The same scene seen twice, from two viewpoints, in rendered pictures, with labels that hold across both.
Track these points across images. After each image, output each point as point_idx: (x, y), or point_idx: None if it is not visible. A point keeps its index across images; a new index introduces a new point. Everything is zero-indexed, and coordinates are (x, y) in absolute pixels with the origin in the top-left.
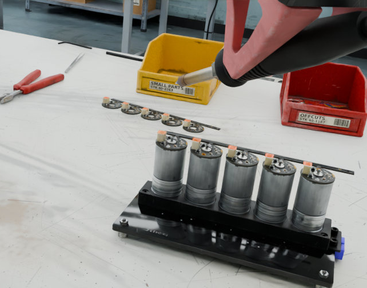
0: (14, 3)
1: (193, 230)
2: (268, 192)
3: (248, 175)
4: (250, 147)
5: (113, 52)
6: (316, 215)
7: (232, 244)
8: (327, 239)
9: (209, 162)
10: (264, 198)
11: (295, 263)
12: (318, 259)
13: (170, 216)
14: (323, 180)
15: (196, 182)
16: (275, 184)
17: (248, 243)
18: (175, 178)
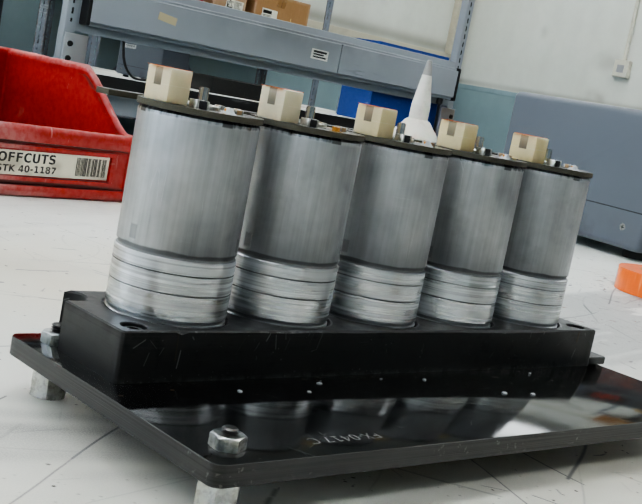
0: None
1: (382, 403)
2: (488, 230)
3: (442, 188)
4: None
5: None
6: (568, 273)
7: (502, 406)
8: (593, 334)
9: (356, 157)
10: (476, 254)
11: (628, 400)
12: (620, 383)
13: (267, 391)
14: (582, 171)
15: (318, 241)
16: (506, 201)
17: (507, 393)
18: (237, 246)
